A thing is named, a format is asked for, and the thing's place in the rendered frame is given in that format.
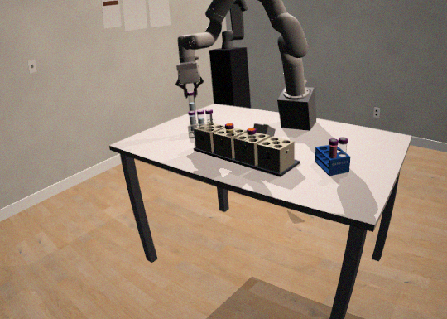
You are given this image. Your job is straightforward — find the blue tube rack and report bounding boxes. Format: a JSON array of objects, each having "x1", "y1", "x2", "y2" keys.
[{"x1": 315, "y1": 145, "x2": 350, "y2": 176}]

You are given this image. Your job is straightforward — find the beige bucket adapter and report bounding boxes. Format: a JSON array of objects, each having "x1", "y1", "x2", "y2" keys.
[
  {"x1": 257, "y1": 137, "x2": 295, "y2": 173},
  {"x1": 233, "y1": 133, "x2": 270, "y2": 166},
  {"x1": 194, "y1": 123, "x2": 225, "y2": 153},
  {"x1": 213, "y1": 128, "x2": 247, "y2": 159}
]

